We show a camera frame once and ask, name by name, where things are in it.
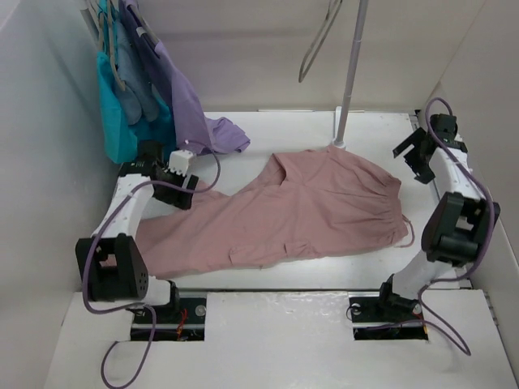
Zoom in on teal hanging garment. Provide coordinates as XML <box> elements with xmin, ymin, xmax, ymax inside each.
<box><xmin>97</xmin><ymin>8</ymin><xmax>177</xmax><ymax>164</ymax></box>

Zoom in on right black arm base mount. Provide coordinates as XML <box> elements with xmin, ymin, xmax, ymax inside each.
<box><xmin>346</xmin><ymin>296</ymin><xmax>428</xmax><ymax>340</ymax></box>

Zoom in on blue grey hanging garment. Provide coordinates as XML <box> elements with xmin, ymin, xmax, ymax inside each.
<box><xmin>115</xmin><ymin>21</ymin><xmax>159</xmax><ymax>125</ymax></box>

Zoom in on lilac hanging garment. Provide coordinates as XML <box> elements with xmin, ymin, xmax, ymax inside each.
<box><xmin>118</xmin><ymin>1</ymin><xmax>251</xmax><ymax>155</ymax></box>

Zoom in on white left rack pole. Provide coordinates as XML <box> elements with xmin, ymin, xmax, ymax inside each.
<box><xmin>79</xmin><ymin>0</ymin><xmax>107</xmax><ymax>52</ymax></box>

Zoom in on pink trousers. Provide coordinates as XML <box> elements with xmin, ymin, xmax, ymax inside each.
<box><xmin>136</xmin><ymin>146</ymin><xmax>415</xmax><ymax>279</ymax></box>

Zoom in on grey empty hanger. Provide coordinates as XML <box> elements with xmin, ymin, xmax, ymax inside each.
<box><xmin>298</xmin><ymin>0</ymin><xmax>343</xmax><ymax>83</ymax></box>

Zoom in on white rack pole with base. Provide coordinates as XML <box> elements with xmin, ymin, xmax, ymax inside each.
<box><xmin>332</xmin><ymin>0</ymin><xmax>369</xmax><ymax>149</ymax></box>

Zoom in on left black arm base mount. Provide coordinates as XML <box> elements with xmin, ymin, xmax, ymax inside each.
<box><xmin>130</xmin><ymin>295</ymin><xmax>207</xmax><ymax>342</ymax></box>

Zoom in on grey hanger with clothes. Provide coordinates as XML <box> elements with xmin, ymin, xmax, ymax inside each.
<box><xmin>98</xmin><ymin>1</ymin><xmax>126</xmax><ymax>92</ymax></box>

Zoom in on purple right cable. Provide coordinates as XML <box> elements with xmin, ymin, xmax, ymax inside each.
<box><xmin>417</xmin><ymin>96</ymin><xmax>498</xmax><ymax>357</ymax></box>

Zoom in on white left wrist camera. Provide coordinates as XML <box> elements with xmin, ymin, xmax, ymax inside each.
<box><xmin>168</xmin><ymin>150</ymin><xmax>196</xmax><ymax>177</ymax></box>

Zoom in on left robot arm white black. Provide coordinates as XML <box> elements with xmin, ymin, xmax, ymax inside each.
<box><xmin>75</xmin><ymin>140</ymin><xmax>199</xmax><ymax>322</ymax></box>

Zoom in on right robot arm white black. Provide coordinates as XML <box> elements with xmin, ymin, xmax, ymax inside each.
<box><xmin>375</xmin><ymin>113</ymin><xmax>490</xmax><ymax>319</ymax></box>

